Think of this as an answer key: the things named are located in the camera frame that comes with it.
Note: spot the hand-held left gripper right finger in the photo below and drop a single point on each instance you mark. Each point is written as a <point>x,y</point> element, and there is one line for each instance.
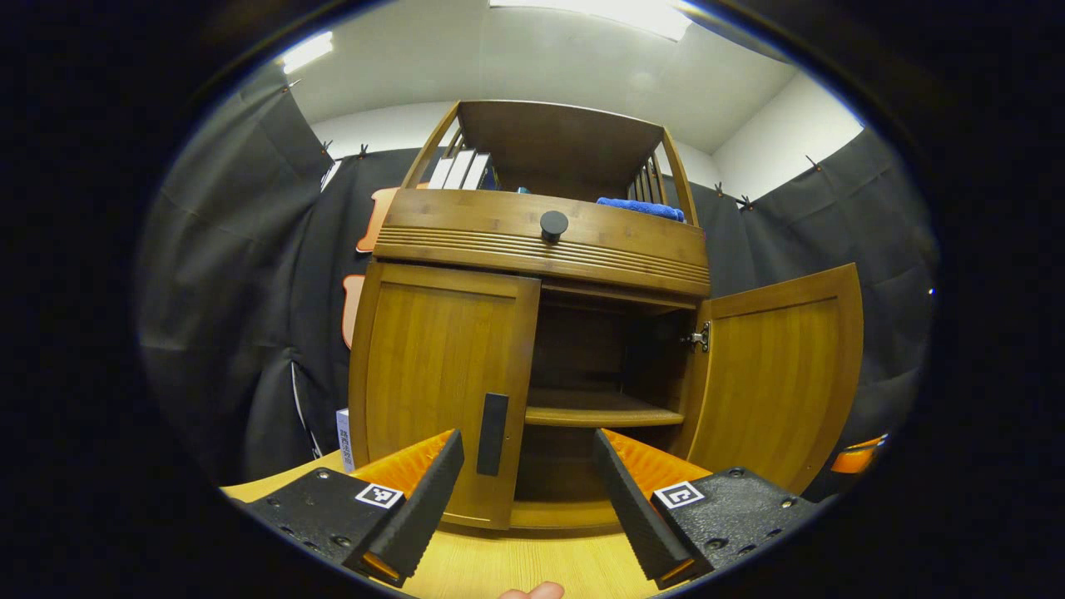
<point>636,516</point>

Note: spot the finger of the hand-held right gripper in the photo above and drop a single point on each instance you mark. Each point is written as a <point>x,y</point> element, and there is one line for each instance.
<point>857,457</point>

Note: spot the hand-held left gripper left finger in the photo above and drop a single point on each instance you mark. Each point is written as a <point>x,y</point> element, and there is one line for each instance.
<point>420,516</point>

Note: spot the wooden double-door shoe cabinet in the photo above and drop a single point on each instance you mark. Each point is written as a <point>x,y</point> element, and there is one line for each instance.
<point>574,349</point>

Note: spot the metal door hinge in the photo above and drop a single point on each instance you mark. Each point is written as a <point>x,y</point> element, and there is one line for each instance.
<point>699,337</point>

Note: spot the white box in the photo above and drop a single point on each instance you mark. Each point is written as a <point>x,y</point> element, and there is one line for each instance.
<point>345,441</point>

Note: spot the wooden inner shelf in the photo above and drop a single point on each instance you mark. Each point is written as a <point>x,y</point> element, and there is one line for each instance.
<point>599,412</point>

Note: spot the ribbed wooden drawer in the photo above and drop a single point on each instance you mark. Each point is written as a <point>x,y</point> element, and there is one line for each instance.
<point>466,225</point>

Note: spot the black backdrop cloth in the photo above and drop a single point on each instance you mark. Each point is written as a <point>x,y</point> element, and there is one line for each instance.
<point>225,291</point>

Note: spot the black round drawer knob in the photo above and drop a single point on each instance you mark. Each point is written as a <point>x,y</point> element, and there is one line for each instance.
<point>554,225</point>

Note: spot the blue towel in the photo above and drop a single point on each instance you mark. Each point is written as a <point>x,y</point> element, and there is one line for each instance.
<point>641,208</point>

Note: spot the white book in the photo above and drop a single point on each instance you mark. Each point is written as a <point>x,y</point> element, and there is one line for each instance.
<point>439,173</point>
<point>458,170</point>
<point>477,172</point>

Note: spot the dark blue book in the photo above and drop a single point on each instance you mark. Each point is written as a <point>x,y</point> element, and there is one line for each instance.
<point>492,179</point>

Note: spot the small ceiling light panel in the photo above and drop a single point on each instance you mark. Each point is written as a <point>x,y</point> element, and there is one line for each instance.
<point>306,51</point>

